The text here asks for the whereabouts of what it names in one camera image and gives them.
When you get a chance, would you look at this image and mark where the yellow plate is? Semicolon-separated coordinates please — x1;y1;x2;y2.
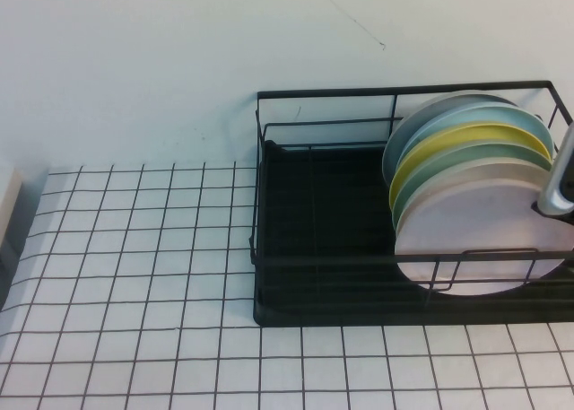
387;121;554;207

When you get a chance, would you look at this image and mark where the white black-grid table mat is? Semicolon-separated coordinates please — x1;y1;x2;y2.
0;160;574;410

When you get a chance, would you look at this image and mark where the green plate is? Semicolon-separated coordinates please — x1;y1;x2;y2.
391;142;554;234

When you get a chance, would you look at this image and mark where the white plate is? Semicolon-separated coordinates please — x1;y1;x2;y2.
396;159;552;231

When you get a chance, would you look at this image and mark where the light blue plate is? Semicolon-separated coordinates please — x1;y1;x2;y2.
400;105;556;170

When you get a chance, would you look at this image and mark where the pink plate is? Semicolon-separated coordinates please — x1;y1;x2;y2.
394;165;569;298

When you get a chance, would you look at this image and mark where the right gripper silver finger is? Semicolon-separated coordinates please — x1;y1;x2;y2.
532;121;574;218

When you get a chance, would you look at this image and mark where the black wire dish rack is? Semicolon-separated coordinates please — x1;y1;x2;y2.
248;79;574;294

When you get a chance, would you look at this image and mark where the grey plate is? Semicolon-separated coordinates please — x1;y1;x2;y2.
380;90;517;189

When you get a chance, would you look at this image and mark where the cream side board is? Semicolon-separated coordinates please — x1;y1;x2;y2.
0;166;24;255

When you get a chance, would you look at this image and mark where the black plastic drip tray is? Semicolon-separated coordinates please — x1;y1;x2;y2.
253;139;574;327

